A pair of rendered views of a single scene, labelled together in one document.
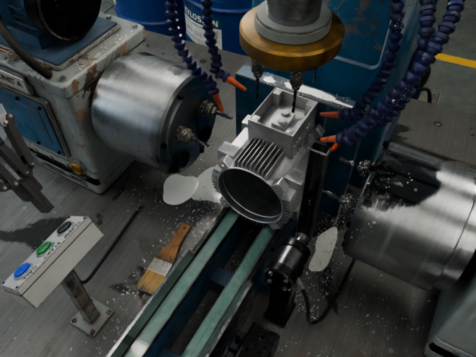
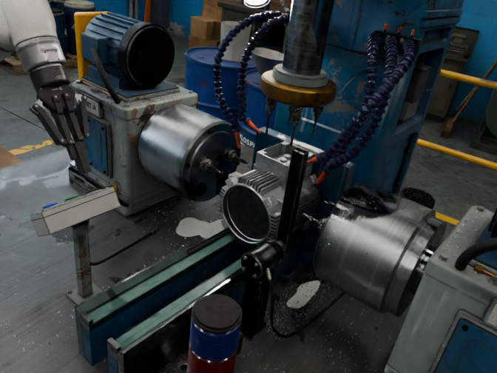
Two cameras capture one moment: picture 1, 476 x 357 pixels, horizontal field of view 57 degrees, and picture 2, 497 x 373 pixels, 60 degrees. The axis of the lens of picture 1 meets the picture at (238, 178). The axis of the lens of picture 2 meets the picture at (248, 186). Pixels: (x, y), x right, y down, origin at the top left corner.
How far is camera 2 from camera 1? 0.38 m
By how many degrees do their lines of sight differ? 21
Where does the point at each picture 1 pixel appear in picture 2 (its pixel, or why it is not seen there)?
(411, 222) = (367, 232)
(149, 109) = (184, 135)
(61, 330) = (56, 297)
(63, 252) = (86, 203)
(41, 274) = (63, 209)
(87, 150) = (127, 171)
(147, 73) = (190, 114)
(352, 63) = not seen: hidden behind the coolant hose
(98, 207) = (120, 225)
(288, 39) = (293, 81)
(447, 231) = (396, 240)
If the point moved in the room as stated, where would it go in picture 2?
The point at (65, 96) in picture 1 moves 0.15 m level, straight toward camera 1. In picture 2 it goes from (125, 118) to (127, 140)
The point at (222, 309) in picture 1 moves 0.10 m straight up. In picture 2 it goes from (197, 294) to (200, 258)
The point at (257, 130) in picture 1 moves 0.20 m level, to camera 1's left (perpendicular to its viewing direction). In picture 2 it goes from (262, 162) to (186, 148)
